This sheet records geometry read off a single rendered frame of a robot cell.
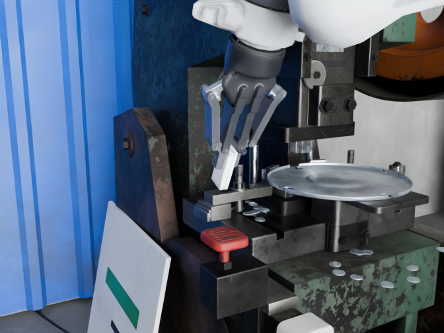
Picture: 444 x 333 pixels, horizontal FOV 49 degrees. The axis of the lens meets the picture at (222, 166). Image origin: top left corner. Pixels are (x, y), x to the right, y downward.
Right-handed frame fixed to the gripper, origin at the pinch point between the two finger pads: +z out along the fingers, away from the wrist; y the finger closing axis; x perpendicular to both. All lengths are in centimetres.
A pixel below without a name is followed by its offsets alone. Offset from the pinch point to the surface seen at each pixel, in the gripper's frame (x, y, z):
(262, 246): -0.6, 13.0, 20.0
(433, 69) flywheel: 20, 66, -6
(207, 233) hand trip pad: -3.4, -2.2, 10.4
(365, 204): -7.2, 26.1, 6.2
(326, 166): 15.6, 39.0, 16.6
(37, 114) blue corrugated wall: 119, -6, 63
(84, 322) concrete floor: 68, 3, 128
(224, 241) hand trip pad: -7.3, -1.4, 8.5
